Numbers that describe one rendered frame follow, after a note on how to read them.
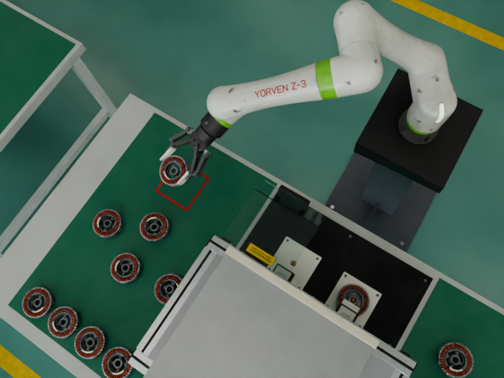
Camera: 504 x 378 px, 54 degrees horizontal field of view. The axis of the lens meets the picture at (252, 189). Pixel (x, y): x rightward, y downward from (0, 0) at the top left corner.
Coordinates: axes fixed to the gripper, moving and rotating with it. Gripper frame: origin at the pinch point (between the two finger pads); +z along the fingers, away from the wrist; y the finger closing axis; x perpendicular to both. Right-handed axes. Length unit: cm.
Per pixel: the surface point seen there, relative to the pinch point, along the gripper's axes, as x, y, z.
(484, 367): -39, -116, -33
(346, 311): -10, -76, -17
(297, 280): -19, -57, -5
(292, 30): -132, 78, -51
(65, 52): -9, 85, 16
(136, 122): -13.9, 35.4, 9.4
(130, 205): -4.0, 5.3, 27.5
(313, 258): -24, -54, -13
